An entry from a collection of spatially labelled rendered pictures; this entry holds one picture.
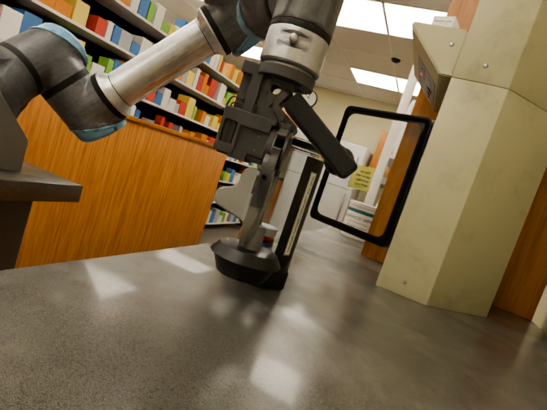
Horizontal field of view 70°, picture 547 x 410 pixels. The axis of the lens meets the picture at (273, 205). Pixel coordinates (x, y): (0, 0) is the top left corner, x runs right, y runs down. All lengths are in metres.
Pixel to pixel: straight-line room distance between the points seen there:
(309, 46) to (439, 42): 0.53
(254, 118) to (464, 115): 0.56
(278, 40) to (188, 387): 0.36
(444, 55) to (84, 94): 0.78
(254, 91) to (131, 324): 0.28
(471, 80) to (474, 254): 0.37
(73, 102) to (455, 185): 0.84
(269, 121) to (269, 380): 0.27
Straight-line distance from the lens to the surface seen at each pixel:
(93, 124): 1.00
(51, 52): 1.00
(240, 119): 0.46
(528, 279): 1.30
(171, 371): 0.34
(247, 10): 0.59
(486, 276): 1.01
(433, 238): 0.89
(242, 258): 0.46
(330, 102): 6.86
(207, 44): 0.96
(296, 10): 0.48
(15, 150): 0.95
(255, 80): 0.48
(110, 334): 0.37
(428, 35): 0.97
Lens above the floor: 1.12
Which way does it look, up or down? 5 degrees down
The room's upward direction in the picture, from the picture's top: 18 degrees clockwise
